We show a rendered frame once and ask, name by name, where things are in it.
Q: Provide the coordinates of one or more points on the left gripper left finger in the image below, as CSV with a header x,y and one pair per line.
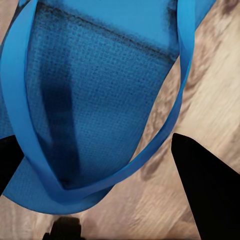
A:
x,y
11,155

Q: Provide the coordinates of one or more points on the sandal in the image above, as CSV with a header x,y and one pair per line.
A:
x,y
78,80

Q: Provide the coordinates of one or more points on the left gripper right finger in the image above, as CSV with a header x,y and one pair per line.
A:
x,y
212,189

